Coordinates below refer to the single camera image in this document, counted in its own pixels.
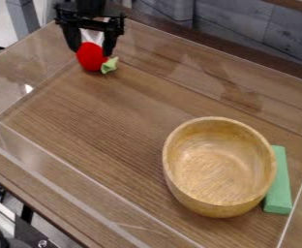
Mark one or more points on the red plush strawberry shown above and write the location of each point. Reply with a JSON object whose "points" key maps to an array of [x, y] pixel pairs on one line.
{"points": [[92, 59]]}

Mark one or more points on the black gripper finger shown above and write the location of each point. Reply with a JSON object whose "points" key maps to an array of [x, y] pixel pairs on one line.
{"points": [[110, 42], [72, 37]]}

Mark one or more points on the wooden bowl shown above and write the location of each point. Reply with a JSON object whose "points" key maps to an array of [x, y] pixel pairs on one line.
{"points": [[219, 165]]}

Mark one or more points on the clear acrylic tray wall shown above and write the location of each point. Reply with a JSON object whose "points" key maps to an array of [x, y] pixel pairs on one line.
{"points": [[82, 134]]}

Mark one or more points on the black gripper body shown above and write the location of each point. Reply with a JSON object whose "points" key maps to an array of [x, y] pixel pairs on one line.
{"points": [[95, 15]]}

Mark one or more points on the clear acrylic corner bracket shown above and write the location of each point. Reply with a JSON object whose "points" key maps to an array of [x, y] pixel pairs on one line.
{"points": [[92, 36]]}

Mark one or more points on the green rectangular block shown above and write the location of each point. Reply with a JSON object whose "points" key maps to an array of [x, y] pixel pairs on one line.
{"points": [[278, 201]]}

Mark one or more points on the black metal bracket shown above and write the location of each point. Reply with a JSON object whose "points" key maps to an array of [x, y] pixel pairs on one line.
{"points": [[31, 236]]}

